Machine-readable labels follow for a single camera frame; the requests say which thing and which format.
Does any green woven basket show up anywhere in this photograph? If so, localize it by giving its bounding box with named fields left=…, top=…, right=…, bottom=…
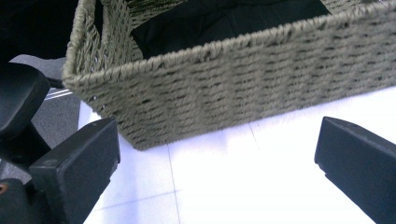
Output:
left=62, top=0, right=396, bottom=152

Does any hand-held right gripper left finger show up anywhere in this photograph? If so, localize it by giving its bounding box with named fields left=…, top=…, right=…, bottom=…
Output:
left=28, top=117, right=121, bottom=224

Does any black cloth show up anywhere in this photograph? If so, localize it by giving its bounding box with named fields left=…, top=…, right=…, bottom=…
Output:
left=130, top=0, right=332, bottom=60

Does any aluminium rail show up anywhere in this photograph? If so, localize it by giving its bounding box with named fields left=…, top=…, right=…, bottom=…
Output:
left=44, top=88, right=73, bottom=102

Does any white table mat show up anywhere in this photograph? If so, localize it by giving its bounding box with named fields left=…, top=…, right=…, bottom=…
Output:
left=77, top=86, right=396, bottom=224

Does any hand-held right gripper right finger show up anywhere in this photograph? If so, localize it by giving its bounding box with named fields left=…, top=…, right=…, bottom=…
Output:
left=314, top=116, right=396, bottom=224

